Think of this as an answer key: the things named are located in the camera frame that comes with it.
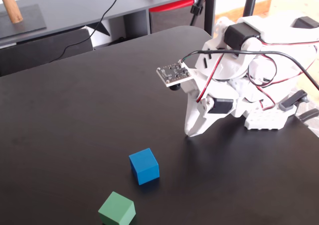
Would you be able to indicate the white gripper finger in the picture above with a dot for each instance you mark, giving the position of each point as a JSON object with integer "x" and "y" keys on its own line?
{"x": 192, "y": 115}
{"x": 205, "y": 120}

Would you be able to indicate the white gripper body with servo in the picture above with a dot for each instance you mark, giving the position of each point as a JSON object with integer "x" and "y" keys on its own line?
{"x": 216, "y": 107}

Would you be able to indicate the green cube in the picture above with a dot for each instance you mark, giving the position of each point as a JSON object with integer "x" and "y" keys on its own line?
{"x": 115, "y": 208}

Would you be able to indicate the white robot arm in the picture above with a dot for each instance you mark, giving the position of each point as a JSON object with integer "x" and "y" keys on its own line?
{"x": 274, "y": 26}

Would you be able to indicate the blue cube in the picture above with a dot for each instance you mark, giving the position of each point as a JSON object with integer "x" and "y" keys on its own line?
{"x": 147, "y": 170}

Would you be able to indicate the grey black table clamp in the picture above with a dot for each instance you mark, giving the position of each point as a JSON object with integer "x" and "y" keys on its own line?
{"x": 291, "y": 103}

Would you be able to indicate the dark fabric bin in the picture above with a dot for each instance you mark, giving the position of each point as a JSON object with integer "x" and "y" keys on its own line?
{"x": 172, "y": 21}

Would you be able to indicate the black tripod leg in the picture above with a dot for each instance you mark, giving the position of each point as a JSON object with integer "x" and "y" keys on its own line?
{"x": 199, "y": 3}

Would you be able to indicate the black stand pole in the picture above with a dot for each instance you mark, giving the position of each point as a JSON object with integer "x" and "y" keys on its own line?
{"x": 250, "y": 1}

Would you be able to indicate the grey shelf unit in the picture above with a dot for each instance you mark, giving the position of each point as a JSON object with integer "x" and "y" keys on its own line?
{"x": 74, "y": 6}

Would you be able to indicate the black storage box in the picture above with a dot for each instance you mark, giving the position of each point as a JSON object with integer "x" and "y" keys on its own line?
{"x": 37, "y": 53}

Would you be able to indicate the wooden pole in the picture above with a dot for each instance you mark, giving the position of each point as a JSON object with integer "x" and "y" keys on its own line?
{"x": 11, "y": 6}

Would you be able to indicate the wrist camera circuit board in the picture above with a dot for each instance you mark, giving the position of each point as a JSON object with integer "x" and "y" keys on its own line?
{"x": 174, "y": 73}

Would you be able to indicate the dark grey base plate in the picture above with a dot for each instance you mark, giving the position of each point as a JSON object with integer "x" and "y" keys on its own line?
{"x": 27, "y": 21}

